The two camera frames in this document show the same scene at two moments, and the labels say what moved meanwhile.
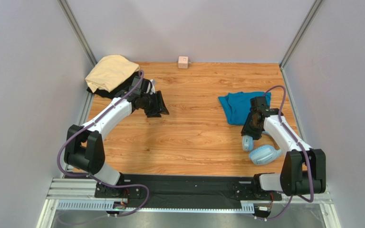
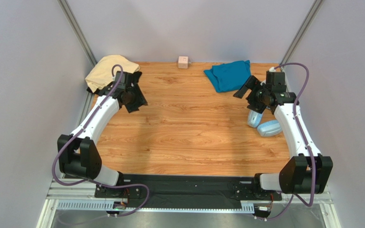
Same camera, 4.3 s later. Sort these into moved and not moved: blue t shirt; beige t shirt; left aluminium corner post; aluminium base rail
Moved: blue t shirt
Not moved: left aluminium corner post; beige t shirt; aluminium base rail
